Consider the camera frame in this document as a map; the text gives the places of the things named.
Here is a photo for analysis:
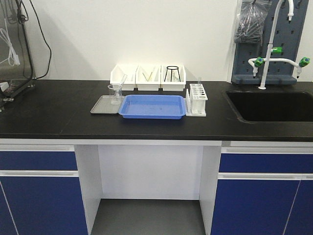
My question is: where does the clear glass test tube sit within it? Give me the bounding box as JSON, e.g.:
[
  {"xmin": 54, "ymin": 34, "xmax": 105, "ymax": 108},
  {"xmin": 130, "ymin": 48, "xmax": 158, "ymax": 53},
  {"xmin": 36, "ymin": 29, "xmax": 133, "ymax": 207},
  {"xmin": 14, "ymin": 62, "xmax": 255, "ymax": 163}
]
[{"xmin": 116, "ymin": 74, "xmax": 127, "ymax": 97}]

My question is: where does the white test tube rack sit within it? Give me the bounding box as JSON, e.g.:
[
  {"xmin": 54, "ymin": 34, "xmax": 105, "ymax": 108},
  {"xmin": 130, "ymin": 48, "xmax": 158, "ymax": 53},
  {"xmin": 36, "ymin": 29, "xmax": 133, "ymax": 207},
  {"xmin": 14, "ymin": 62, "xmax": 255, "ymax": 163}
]
[{"xmin": 185, "ymin": 83, "xmax": 208, "ymax": 117}]

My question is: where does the grey blue pegboard drying rack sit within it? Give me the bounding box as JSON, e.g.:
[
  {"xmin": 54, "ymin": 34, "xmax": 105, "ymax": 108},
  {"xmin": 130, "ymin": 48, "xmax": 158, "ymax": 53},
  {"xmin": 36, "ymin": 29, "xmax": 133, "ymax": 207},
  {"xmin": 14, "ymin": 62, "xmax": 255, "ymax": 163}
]
[{"xmin": 231, "ymin": 0, "xmax": 308, "ymax": 85}]

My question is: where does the blue plastic tray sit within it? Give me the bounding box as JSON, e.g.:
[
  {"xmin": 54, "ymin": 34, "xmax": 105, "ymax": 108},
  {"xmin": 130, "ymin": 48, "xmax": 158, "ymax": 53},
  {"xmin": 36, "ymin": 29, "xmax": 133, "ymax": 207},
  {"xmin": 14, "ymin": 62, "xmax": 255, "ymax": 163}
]
[{"xmin": 118, "ymin": 94, "xmax": 186, "ymax": 119}]

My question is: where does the middle white storage bin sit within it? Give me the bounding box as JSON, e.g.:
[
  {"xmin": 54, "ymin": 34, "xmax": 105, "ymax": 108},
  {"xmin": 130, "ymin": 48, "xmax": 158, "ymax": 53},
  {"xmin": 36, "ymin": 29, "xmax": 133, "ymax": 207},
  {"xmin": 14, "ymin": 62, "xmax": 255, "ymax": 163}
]
[{"xmin": 135, "ymin": 64, "xmax": 161, "ymax": 91}]

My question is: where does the white storage bin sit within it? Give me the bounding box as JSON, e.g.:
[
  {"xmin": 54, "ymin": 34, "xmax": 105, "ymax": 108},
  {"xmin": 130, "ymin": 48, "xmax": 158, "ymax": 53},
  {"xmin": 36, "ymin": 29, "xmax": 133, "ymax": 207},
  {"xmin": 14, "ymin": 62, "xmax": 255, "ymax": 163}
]
[
  {"xmin": 110, "ymin": 64, "xmax": 138, "ymax": 91},
  {"xmin": 135, "ymin": 64, "xmax": 161, "ymax": 91},
  {"xmin": 161, "ymin": 65, "xmax": 186, "ymax": 92}
]

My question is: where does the right white storage bin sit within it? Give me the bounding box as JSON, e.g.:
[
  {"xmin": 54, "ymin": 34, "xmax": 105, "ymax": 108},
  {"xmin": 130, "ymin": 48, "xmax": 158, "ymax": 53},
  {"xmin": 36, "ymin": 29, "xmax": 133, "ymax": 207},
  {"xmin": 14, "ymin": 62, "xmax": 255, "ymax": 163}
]
[{"xmin": 161, "ymin": 65, "xmax": 186, "ymax": 92}]

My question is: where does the clear glass beaker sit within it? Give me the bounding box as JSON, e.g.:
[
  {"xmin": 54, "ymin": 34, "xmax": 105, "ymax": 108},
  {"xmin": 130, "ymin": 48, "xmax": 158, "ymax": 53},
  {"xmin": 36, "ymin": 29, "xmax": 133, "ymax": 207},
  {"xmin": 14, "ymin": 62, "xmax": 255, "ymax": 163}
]
[{"xmin": 108, "ymin": 84, "xmax": 122, "ymax": 105}]

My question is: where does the left white storage bin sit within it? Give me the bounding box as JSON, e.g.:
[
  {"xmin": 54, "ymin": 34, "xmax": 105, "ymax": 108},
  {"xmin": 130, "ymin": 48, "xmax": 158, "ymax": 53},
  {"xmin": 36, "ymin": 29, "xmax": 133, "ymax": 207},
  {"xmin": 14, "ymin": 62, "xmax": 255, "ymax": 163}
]
[{"xmin": 110, "ymin": 64, "xmax": 138, "ymax": 91}]

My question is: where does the grey metal tray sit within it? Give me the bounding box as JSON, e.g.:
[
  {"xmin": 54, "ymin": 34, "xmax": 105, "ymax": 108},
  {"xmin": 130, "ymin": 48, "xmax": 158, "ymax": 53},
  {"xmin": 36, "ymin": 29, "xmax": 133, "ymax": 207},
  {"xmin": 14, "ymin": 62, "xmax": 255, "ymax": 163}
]
[{"xmin": 90, "ymin": 95, "xmax": 124, "ymax": 114}]

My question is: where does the black lab sink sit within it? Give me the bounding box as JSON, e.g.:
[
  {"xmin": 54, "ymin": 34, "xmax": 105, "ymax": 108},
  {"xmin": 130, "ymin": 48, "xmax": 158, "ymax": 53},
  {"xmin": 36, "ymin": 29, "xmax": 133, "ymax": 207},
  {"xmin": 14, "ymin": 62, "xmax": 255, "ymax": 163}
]
[{"xmin": 224, "ymin": 91, "xmax": 313, "ymax": 123}]

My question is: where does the white lab faucet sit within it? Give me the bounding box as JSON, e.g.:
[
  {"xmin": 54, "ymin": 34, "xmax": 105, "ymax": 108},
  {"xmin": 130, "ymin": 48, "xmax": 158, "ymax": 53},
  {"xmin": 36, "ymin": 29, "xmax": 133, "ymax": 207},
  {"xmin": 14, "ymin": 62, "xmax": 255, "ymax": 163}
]
[{"xmin": 248, "ymin": 0, "xmax": 310, "ymax": 90}]

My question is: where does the right blue cabinet drawer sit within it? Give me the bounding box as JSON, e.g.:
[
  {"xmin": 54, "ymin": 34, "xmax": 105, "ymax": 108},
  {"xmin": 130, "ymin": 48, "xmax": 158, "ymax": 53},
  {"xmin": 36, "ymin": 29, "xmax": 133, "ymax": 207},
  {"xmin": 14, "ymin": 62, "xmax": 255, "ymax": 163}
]
[{"xmin": 219, "ymin": 153, "xmax": 313, "ymax": 173}]

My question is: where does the blue cabinet drawer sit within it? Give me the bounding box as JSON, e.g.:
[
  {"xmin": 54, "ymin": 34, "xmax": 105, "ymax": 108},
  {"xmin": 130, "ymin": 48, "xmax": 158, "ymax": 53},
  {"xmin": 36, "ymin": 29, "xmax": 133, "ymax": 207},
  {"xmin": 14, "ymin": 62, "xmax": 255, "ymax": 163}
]
[
  {"xmin": 0, "ymin": 151, "xmax": 78, "ymax": 170},
  {"xmin": 219, "ymin": 153, "xmax": 313, "ymax": 173}
]

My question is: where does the left blue cabinet drawer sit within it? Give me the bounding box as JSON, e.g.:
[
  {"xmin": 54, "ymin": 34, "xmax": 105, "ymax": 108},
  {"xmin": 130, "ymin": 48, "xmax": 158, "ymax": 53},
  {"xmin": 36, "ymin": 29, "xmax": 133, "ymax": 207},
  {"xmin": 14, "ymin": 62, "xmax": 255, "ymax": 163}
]
[{"xmin": 0, "ymin": 151, "xmax": 78, "ymax": 170}]

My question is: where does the right blue cabinet door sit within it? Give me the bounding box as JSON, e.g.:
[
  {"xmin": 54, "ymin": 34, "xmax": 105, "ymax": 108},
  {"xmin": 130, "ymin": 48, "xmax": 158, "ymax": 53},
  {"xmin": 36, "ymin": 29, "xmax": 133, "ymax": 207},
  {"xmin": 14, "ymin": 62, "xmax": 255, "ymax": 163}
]
[{"xmin": 211, "ymin": 180, "xmax": 313, "ymax": 235}]

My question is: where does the blue cabinet door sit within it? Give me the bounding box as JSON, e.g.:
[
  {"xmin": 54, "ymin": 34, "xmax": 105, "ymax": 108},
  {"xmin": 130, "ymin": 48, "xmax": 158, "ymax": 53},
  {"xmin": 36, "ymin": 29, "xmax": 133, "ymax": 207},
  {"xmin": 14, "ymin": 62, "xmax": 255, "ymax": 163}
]
[
  {"xmin": 211, "ymin": 180, "xmax": 313, "ymax": 235},
  {"xmin": 0, "ymin": 177, "xmax": 88, "ymax": 235}
]

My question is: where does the clear plastic bag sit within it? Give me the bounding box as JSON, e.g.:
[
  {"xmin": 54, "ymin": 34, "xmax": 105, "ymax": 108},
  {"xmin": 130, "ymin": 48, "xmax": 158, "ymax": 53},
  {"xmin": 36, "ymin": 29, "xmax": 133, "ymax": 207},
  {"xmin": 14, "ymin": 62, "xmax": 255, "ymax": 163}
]
[{"xmin": 234, "ymin": 0, "xmax": 272, "ymax": 44}]

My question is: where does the left blue cabinet door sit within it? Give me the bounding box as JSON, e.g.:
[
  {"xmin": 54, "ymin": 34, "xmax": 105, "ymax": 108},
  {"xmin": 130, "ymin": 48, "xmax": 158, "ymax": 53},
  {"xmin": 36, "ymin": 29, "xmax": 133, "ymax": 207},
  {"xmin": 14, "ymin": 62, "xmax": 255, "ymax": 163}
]
[{"xmin": 0, "ymin": 177, "xmax": 88, "ymax": 235}]

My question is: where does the black wire tripod stand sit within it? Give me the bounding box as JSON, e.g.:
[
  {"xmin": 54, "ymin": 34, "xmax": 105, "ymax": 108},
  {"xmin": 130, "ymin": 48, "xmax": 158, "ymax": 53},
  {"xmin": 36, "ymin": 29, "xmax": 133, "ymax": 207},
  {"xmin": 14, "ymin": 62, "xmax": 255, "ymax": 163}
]
[{"xmin": 164, "ymin": 66, "xmax": 181, "ymax": 82}]

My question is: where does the transparent enclosure with black frame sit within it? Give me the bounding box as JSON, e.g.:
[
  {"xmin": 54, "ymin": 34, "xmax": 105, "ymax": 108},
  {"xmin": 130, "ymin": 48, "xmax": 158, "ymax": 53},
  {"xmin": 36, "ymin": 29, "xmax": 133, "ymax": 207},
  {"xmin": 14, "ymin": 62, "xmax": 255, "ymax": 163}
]
[{"xmin": 0, "ymin": 0, "xmax": 35, "ymax": 110}]

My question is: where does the black cable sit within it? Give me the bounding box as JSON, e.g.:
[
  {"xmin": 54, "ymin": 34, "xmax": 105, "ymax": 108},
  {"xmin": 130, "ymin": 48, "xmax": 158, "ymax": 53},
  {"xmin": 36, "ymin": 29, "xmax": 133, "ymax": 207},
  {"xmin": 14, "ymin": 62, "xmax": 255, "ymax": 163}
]
[{"xmin": 28, "ymin": 0, "xmax": 52, "ymax": 79}]

